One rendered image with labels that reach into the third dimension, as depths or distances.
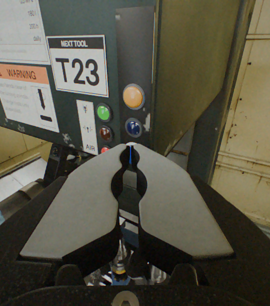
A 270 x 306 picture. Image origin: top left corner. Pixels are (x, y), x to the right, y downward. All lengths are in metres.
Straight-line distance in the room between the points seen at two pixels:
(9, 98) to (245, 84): 1.10
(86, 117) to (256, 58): 1.05
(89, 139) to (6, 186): 1.40
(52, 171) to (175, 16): 0.45
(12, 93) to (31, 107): 0.05
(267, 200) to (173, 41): 1.38
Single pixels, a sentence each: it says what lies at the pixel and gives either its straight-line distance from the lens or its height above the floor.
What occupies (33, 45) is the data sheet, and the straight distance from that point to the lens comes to 0.35.
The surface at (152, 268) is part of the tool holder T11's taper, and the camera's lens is 0.52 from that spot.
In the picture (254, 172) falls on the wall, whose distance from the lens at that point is 1.42.
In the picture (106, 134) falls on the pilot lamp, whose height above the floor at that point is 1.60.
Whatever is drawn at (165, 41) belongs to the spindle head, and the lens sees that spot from 0.24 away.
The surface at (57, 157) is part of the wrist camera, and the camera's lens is 0.55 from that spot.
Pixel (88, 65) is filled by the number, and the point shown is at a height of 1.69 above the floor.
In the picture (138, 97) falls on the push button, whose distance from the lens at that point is 0.24.
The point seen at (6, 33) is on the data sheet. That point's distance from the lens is 0.40.
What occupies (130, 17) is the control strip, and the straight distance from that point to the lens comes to 0.24.
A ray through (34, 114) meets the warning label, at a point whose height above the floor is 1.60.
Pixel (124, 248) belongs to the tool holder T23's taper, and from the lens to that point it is 0.55.
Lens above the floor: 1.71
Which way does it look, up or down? 29 degrees down
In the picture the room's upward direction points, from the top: straight up
